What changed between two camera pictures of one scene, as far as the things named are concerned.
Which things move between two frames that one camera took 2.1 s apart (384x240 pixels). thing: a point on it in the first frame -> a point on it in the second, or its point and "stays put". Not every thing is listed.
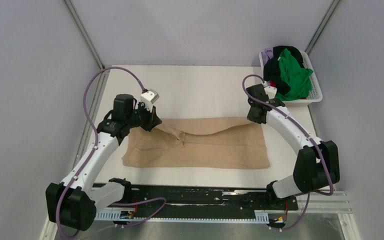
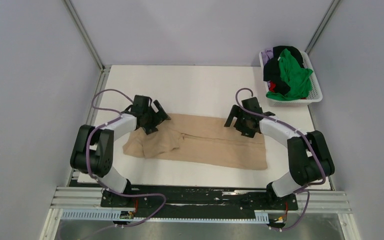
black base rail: [199, 199] stays put
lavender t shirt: [267, 54] stays put
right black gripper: [250, 117] -> [237, 112]
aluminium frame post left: [90, 45] stays put
